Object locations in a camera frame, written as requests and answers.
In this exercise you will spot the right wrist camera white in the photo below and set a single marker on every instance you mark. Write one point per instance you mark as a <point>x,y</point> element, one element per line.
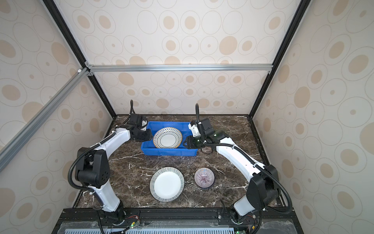
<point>194,129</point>

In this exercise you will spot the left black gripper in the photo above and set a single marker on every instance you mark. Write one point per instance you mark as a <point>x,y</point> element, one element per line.
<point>149,136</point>

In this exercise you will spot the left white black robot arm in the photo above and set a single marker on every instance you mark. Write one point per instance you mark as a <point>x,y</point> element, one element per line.
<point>91,170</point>

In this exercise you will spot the horizontal aluminium back rail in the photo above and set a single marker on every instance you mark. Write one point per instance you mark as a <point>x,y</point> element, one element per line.
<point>180,68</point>

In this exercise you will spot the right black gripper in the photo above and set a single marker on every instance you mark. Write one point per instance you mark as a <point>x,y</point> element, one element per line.
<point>189,143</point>

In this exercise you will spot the black striped rim white plate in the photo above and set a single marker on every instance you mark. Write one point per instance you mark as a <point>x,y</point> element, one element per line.
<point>167,184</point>

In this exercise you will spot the dotted yellow rim plate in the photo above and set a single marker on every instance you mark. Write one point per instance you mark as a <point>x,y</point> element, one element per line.
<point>168,138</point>

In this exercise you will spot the purple striped small bowl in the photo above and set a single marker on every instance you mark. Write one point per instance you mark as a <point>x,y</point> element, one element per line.
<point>204,178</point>

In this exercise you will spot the left diagonal aluminium rail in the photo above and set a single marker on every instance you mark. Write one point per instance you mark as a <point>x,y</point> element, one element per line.
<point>23,136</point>

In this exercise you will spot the blue plastic bin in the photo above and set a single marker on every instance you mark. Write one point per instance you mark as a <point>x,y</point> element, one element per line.
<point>149,149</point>

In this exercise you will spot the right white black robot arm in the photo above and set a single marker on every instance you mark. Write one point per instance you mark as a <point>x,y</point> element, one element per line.
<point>263,181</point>

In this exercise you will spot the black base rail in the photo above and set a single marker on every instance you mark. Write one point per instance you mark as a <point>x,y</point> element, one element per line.
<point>174,221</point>

